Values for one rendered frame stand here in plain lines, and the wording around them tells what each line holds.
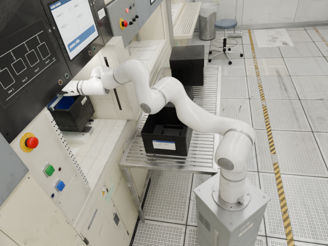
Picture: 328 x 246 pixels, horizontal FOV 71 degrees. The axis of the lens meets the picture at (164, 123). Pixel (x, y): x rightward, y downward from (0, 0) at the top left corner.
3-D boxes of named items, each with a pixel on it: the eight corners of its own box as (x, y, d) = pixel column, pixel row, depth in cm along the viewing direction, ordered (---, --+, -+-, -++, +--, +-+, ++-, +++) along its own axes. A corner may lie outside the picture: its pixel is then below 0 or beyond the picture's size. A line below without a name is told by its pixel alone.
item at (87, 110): (81, 139, 142) (60, 96, 122) (52, 137, 147) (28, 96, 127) (97, 114, 160) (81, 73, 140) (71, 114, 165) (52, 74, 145)
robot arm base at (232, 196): (258, 196, 116) (264, 174, 105) (231, 218, 110) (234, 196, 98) (230, 173, 129) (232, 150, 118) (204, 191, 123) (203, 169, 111)
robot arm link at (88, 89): (83, 76, 128) (80, 92, 125) (105, 75, 125) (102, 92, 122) (91, 82, 136) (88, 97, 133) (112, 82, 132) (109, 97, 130)
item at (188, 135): (144, 153, 149) (139, 133, 138) (155, 124, 169) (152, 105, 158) (187, 157, 142) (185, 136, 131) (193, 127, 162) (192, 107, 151)
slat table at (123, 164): (215, 233, 179) (217, 172, 131) (141, 222, 193) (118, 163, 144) (218, 124, 275) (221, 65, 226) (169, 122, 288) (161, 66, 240)
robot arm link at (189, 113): (237, 167, 97) (250, 142, 107) (253, 153, 87) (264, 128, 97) (142, 103, 106) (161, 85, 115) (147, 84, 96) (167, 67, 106)
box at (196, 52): (204, 85, 202) (204, 58, 186) (172, 86, 207) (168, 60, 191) (204, 70, 223) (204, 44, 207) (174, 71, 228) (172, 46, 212)
